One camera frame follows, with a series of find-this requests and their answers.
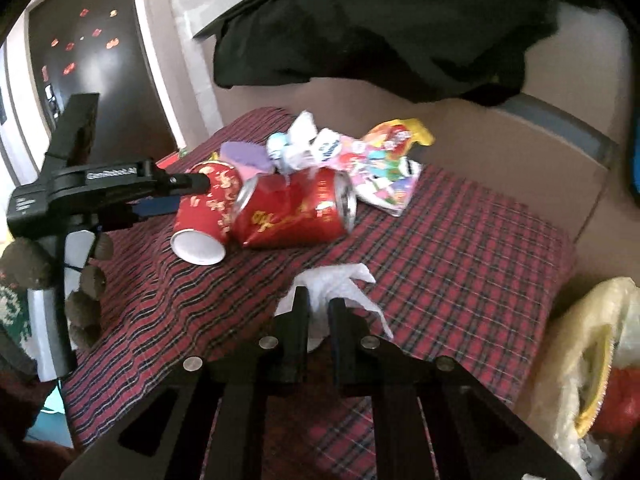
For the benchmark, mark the colourful cartoon snack wrapper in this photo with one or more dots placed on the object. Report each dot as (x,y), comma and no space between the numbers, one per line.
(385,185)

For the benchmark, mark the yellow snack packet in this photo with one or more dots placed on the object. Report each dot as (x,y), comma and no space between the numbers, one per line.
(407,130)

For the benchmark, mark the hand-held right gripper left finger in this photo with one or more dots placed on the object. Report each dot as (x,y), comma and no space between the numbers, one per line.
(300,312)

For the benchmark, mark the cardboard box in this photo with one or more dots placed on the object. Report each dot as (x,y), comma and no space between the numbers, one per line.
(325,95)
(525,160)

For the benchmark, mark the red paper cup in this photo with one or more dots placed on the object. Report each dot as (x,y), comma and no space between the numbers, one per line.
(210,210)

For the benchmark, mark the black cloth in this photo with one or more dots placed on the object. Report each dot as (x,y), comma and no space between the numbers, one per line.
(400,25)

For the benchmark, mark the white tissue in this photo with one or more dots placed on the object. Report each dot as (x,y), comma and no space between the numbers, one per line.
(340,280)

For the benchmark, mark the person's left hand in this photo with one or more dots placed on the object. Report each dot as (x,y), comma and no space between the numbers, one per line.
(87,285)

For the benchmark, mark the white crumpled wrapper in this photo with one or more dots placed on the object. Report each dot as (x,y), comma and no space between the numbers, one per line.
(300,135)

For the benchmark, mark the dark door with red stickers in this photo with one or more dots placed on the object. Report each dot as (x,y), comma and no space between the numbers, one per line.
(95,60)

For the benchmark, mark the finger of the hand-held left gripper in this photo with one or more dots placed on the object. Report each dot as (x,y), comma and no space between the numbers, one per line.
(157,208)
(185,182)

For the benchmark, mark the crushed red drink can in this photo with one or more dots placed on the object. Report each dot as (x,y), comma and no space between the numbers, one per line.
(295,215)

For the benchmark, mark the dark red cloth cover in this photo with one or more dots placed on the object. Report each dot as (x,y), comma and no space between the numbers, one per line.
(450,260)

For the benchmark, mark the purple paper scrap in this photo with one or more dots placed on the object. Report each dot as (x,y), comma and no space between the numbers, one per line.
(245,157)

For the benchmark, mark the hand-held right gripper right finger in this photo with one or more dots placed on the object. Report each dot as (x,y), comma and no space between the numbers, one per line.
(337,325)

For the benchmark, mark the white blue-print wrapper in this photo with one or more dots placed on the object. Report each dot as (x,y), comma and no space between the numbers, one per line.
(327,146)

